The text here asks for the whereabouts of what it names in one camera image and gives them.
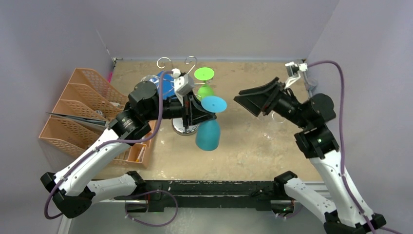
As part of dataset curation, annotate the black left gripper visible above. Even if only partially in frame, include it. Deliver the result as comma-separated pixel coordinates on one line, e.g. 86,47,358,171
144,89,216,128

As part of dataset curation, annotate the blue plastic wine glass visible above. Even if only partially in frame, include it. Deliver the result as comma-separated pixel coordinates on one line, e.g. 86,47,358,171
195,96,227,151

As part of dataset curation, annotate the clear wine glass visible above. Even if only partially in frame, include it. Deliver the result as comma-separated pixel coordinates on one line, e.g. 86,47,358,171
262,124,277,140
257,111,286,124
141,75,159,86

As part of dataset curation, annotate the green plastic wine glass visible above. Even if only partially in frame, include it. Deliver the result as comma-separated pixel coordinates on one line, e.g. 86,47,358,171
194,67,215,100

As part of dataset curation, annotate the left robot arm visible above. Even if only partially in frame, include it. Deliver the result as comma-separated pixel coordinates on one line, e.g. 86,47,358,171
40,81,218,218

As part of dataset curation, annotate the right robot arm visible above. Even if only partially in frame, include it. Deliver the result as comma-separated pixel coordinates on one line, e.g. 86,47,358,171
234,78,386,234

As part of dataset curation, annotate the chrome wine glass rack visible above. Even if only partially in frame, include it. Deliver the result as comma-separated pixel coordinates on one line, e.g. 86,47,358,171
156,56,214,137

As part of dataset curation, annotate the blue square mat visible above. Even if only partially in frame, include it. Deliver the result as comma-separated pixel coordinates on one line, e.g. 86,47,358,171
153,72,175,100

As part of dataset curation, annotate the orange plastic desk organizer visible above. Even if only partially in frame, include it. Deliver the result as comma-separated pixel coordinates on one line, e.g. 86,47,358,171
38,68,160,168

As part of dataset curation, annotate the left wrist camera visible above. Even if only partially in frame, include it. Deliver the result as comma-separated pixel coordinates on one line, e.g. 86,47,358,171
171,68,194,96

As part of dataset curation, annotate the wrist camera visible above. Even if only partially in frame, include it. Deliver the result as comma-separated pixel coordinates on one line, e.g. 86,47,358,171
284,61,308,89
171,68,194,96

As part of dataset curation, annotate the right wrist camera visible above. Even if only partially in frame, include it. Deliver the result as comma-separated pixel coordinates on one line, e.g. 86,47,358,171
284,61,308,89

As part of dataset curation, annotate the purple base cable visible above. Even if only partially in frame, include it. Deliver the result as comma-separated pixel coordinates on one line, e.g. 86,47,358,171
116,186,180,227

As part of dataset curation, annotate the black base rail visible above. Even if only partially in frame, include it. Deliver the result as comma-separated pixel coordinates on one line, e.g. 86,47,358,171
113,180,305,214

